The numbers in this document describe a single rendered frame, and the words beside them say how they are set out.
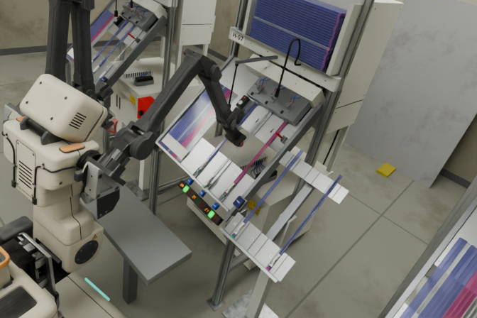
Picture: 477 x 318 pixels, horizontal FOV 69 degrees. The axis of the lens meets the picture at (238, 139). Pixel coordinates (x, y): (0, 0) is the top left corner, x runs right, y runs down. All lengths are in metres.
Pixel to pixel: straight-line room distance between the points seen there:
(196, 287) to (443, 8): 3.27
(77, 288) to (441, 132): 3.38
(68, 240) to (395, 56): 3.47
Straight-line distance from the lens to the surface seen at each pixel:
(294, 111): 1.76
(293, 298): 2.42
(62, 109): 1.14
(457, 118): 3.94
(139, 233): 1.75
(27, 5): 5.20
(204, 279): 2.35
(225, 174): 1.81
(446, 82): 3.94
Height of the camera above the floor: 1.90
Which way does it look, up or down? 31 degrees down
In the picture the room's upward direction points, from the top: 13 degrees clockwise
